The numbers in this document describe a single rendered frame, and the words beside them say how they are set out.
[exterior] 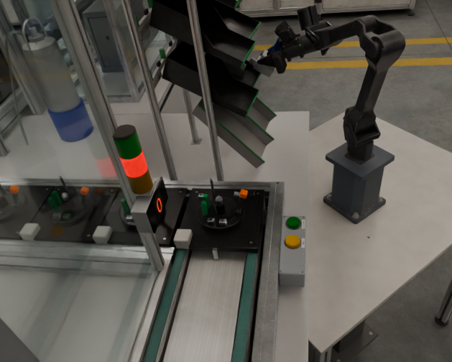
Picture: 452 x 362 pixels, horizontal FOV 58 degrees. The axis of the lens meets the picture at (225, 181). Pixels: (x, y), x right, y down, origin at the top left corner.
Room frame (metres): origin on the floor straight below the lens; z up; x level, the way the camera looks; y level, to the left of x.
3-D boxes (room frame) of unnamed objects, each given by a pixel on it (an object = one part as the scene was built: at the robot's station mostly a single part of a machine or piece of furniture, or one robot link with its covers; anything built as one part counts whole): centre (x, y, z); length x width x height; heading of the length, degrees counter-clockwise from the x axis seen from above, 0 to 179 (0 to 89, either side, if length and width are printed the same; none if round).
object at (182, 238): (0.80, 0.15, 0.97); 0.05 x 0.05 x 0.04; 75
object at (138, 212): (0.71, 0.19, 1.29); 0.12 x 0.05 x 0.25; 165
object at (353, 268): (0.99, -0.39, 0.84); 0.90 x 0.70 x 0.03; 119
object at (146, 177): (0.71, 0.19, 1.28); 0.05 x 0.05 x 0.05
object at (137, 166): (0.71, 0.19, 1.33); 0.05 x 0.05 x 0.05
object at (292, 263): (0.73, -0.16, 0.93); 0.21 x 0.07 x 0.06; 165
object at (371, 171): (0.94, -0.41, 0.96); 0.15 x 0.15 x 0.20; 29
